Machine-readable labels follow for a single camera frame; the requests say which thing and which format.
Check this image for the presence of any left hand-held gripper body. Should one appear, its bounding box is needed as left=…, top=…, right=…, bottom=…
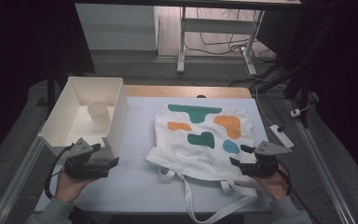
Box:
left=63, top=137, right=110, bottom=180

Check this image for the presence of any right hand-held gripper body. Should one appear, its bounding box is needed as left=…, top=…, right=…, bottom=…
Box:
left=239, top=140, right=293, bottom=179

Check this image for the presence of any white paper cup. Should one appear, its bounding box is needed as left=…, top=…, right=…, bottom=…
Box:
left=87, top=100, right=112, bottom=132

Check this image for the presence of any white canvas tote bag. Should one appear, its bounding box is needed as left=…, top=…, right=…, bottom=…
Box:
left=145, top=104, right=260, bottom=224

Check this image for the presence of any white rectangular storage box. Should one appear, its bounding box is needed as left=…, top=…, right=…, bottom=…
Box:
left=37, top=76, right=129, bottom=161

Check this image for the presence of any person's right hand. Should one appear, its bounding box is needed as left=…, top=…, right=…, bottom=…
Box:
left=250, top=164, right=290, bottom=202

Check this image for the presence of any person's left hand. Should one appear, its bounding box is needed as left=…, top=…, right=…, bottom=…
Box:
left=54, top=164, right=97, bottom=203

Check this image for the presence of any white power strip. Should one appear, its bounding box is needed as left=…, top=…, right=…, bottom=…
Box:
left=268, top=124, right=295, bottom=149

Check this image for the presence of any dark tripod stand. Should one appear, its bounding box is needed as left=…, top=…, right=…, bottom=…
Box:
left=255, top=43, right=320, bottom=129

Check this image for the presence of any wooden table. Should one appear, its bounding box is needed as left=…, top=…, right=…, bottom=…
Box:
left=124, top=85, right=253, bottom=100

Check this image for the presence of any white cabinet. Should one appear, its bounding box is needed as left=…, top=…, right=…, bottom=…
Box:
left=74, top=3, right=160, bottom=52

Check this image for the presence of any right hand-held gripper black cable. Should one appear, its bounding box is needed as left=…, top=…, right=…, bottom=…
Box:
left=278, top=161, right=294, bottom=197

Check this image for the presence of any hand-held gripper black cable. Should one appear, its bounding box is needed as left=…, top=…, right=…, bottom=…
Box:
left=278, top=161, right=294, bottom=197
left=44, top=144, right=73, bottom=201

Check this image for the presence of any left hand-held gripper black cable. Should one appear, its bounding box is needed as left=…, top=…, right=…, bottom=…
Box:
left=44, top=144, right=73, bottom=201

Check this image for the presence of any aluminium rail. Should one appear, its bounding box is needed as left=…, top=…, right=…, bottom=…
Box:
left=287, top=98, right=357, bottom=224
left=0, top=135, right=47, bottom=224

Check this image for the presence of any black floor cable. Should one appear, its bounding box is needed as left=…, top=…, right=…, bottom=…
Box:
left=184, top=7, right=278, bottom=60

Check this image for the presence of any white metal desk frame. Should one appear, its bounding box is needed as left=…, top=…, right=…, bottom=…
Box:
left=176, top=6, right=266, bottom=76

